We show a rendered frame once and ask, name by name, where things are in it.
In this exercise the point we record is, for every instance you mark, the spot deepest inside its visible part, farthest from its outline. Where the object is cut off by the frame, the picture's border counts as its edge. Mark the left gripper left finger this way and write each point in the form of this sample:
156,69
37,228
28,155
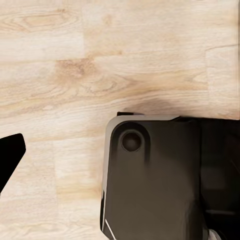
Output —
12,149

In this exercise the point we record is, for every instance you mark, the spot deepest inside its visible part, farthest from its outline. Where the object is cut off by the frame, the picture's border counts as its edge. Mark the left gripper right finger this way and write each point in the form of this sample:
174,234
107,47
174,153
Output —
232,149

